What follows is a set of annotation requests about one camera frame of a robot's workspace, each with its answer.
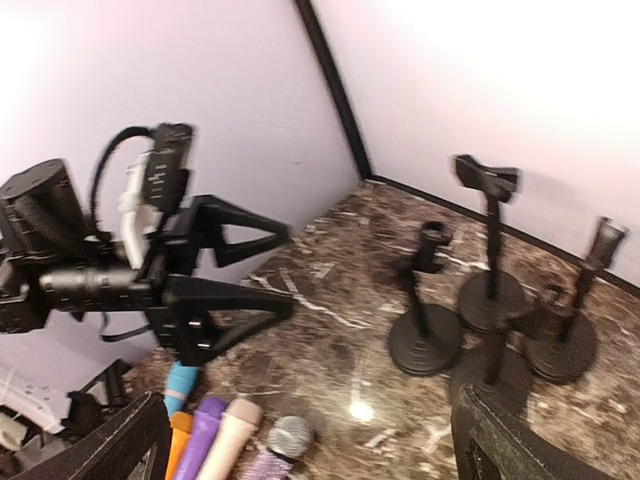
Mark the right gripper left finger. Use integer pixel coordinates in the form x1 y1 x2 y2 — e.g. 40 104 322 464
19 392 172 480

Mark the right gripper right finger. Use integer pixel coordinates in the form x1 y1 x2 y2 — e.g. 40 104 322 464
451 384 610 480

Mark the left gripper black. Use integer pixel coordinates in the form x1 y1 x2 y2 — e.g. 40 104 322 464
136 195 295 365

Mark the black stand of purple microphone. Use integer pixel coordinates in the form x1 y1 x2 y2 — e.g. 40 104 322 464
449 284 566 416

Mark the orange microphone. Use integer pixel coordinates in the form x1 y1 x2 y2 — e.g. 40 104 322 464
165 411 193 480

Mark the blue microphone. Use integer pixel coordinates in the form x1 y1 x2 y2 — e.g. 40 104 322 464
164 361 200 417

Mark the purple microphone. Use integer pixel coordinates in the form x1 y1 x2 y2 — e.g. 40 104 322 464
174 396 228 480

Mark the black stand of orange microphone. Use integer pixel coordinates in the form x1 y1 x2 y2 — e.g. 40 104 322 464
523 216 629 385

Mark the black stand of pink microphone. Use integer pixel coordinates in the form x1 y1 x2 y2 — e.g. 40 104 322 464
387 220 463 377

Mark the pink microphone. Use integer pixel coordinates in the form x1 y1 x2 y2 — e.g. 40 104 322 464
196 398 263 480

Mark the black stand of blue microphone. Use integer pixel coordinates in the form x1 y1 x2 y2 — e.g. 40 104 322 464
453 154 526 333

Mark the silver glitter microphone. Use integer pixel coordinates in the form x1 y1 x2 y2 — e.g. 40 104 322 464
242 415 314 480

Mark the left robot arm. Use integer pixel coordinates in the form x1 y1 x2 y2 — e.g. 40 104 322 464
1 159 294 367

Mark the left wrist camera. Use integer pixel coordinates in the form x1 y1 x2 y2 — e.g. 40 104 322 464
89 122 196 266

